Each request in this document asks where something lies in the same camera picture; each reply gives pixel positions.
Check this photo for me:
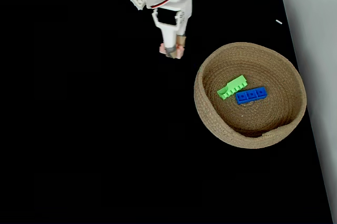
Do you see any green lego block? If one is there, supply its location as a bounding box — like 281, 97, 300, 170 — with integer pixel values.
216, 74, 249, 101

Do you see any blue lego block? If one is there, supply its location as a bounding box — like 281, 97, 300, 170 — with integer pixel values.
235, 86, 267, 105

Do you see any woven rope basket tray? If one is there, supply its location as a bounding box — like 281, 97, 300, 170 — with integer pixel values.
193, 42, 308, 149

